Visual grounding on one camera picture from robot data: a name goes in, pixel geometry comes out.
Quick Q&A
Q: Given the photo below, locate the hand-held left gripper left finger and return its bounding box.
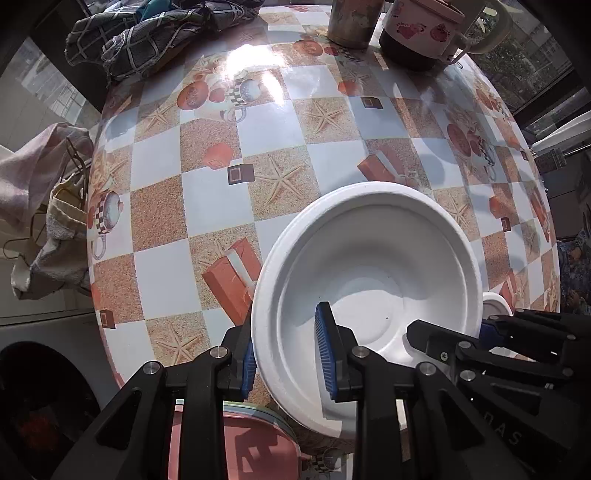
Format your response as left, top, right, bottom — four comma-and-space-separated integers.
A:
51, 320, 258, 480

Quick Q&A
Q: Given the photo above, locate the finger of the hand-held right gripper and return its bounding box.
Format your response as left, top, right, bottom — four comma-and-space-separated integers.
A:
406, 318, 490, 365
479, 308, 583, 352

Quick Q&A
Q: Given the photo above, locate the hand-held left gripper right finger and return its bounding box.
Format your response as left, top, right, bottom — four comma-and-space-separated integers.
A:
315, 301, 532, 480

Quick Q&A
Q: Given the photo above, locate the blue square plate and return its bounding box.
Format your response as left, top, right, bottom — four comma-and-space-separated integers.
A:
225, 402, 298, 446

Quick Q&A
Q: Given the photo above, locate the pink square plate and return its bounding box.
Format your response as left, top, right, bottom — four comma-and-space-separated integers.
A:
168, 405, 302, 480

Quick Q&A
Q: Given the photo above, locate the checkered printed tablecloth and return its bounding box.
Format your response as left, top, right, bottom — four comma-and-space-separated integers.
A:
87, 0, 561, 480

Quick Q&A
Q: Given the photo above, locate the dark round bin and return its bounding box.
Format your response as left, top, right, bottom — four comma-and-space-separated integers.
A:
0, 340, 103, 480

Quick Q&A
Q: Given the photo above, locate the lidded ceramic mug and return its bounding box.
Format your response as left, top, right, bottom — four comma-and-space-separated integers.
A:
379, 0, 469, 72

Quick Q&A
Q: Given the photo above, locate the pale plastic mug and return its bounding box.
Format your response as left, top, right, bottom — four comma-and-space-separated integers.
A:
455, 0, 514, 58

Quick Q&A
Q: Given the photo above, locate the metal tumbler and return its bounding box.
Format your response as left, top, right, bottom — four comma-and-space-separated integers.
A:
327, 0, 385, 49

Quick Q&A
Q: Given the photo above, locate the dark plaid cloth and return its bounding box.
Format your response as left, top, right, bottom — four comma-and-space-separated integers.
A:
65, 0, 264, 81

